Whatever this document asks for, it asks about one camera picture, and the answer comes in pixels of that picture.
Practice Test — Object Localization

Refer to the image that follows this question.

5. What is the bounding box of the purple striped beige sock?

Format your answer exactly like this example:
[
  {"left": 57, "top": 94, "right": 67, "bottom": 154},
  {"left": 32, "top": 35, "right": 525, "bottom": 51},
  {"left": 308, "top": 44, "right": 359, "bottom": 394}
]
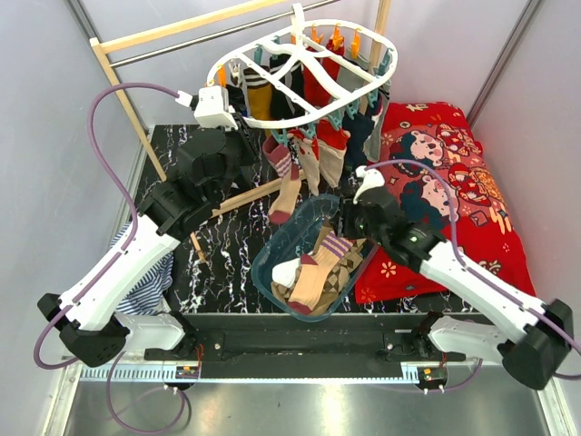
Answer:
[{"left": 262, "top": 136, "right": 301, "bottom": 224}]

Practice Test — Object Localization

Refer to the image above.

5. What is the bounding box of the beige sock with red cuff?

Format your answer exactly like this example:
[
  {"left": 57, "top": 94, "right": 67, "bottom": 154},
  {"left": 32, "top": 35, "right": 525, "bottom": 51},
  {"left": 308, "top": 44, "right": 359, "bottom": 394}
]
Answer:
[{"left": 287, "top": 129, "right": 320, "bottom": 196}]

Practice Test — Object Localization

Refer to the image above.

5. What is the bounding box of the white oval clip hanger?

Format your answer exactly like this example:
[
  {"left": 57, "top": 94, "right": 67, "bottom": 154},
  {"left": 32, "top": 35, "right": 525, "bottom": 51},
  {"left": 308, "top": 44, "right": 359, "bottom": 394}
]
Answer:
[{"left": 193, "top": 3, "right": 399, "bottom": 131}]

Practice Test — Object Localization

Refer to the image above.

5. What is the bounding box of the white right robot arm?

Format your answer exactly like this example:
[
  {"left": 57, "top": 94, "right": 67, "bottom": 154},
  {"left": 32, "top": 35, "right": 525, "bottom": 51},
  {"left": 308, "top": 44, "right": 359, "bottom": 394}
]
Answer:
[{"left": 332, "top": 187, "right": 578, "bottom": 391}]

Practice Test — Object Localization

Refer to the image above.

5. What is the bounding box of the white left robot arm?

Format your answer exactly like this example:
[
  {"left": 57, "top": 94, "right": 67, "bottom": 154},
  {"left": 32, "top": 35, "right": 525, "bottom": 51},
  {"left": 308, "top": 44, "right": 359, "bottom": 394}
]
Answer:
[{"left": 37, "top": 127, "right": 260, "bottom": 367}]

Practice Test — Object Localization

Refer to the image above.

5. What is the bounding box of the grey hanging sock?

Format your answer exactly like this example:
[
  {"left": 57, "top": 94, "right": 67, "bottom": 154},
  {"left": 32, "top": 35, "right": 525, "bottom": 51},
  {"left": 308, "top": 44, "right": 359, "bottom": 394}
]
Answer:
[{"left": 363, "top": 101, "right": 385, "bottom": 163}]

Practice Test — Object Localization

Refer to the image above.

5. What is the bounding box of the clear blue plastic bin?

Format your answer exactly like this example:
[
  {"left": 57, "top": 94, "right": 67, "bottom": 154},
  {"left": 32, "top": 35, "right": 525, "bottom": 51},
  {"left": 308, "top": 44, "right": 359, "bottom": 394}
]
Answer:
[{"left": 251, "top": 194, "right": 370, "bottom": 322}]

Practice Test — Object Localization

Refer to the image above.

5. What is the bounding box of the red cartoon print pillow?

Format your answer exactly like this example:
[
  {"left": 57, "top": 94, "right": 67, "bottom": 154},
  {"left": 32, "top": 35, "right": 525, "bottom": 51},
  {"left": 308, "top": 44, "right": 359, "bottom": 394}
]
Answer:
[{"left": 380, "top": 102, "right": 535, "bottom": 294}]

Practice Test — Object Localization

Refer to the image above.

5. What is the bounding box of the mustard yellow hanging sock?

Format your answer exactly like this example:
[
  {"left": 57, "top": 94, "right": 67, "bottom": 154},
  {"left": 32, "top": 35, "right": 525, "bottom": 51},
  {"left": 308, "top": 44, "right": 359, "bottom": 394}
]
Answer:
[{"left": 246, "top": 75, "right": 272, "bottom": 121}]

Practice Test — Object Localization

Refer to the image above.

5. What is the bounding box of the navy hanging sock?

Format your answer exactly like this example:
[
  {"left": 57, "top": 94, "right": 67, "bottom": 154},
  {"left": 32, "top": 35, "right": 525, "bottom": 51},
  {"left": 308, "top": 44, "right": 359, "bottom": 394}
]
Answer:
[{"left": 342, "top": 113, "right": 374, "bottom": 170}]

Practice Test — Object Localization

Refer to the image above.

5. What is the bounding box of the white sock in bin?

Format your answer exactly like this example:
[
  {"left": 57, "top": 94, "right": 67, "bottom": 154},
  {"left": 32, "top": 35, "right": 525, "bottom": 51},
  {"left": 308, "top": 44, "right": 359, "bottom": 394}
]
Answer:
[{"left": 271, "top": 258, "right": 300, "bottom": 288}]

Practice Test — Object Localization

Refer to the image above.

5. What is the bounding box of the red hanging sock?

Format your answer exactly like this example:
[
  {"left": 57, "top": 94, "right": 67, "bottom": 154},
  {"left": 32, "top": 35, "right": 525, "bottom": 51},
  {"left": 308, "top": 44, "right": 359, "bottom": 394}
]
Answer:
[{"left": 302, "top": 57, "right": 340, "bottom": 107}]

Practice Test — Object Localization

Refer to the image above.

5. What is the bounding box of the blue striped cloth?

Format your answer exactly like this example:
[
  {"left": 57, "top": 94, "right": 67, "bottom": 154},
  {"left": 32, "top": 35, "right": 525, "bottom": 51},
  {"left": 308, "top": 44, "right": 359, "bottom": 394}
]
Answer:
[{"left": 108, "top": 221, "right": 175, "bottom": 317}]

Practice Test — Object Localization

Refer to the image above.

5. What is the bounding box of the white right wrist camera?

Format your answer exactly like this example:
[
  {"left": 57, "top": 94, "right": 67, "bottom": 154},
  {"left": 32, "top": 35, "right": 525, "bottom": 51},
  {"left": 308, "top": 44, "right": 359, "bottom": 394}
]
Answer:
[{"left": 352, "top": 165, "right": 385, "bottom": 203}]

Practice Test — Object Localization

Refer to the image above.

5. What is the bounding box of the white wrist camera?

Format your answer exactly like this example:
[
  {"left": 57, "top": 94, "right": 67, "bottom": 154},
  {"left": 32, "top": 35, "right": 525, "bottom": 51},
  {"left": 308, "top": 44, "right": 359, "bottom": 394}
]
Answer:
[
  {"left": 352, "top": 165, "right": 385, "bottom": 203},
  {"left": 193, "top": 85, "right": 238, "bottom": 130}
]

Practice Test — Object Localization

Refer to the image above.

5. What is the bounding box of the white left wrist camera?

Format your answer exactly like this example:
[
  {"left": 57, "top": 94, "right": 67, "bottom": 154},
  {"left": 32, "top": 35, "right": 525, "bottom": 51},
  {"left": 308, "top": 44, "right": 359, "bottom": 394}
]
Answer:
[{"left": 193, "top": 85, "right": 238, "bottom": 130}]

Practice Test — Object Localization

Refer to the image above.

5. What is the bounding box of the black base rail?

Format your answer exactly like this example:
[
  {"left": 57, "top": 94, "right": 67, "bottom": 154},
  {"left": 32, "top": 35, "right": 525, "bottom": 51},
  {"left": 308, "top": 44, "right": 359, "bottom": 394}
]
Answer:
[{"left": 143, "top": 311, "right": 468, "bottom": 364}]

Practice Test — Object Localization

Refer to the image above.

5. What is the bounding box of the wooden drying rack frame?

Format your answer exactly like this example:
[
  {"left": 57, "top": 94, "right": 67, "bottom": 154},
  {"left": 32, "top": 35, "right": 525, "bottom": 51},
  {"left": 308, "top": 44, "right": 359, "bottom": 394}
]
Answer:
[{"left": 89, "top": 0, "right": 392, "bottom": 263}]

